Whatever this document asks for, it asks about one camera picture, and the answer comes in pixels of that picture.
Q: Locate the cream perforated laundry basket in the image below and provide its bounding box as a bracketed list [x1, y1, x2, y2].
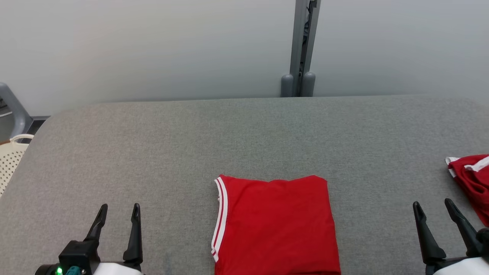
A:
[0, 134, 35, 197]

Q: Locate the red shorts white waistband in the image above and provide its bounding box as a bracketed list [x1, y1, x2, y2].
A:
[445, 154, 489, 226]

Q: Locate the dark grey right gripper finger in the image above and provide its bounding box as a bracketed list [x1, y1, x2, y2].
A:
[444, 198, 483, 257]
[413, 201, 447, 264]

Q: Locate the grey metal partition post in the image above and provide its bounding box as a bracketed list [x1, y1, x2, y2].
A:
[281, 0, 321, 98]

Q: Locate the grey metal frame leg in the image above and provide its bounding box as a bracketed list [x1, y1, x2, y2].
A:
[0, 82, 50, 144]

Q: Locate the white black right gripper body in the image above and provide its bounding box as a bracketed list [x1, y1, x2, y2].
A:
[425, 256, 489, 275]

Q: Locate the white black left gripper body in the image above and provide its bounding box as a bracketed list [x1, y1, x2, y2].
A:
[92, 261, 145, 275]

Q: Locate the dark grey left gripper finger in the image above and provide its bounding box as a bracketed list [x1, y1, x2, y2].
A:
[85, 204, 108, 242]
[123, 203, 143, 266]

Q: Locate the red and white jersey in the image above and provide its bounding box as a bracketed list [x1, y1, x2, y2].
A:
[211, 175, 341, 275]

